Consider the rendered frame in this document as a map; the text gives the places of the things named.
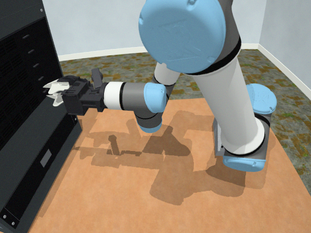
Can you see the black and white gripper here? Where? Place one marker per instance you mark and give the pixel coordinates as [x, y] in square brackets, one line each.
[76, 103]

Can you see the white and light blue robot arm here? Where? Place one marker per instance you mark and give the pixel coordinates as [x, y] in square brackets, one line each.
[200, 38]

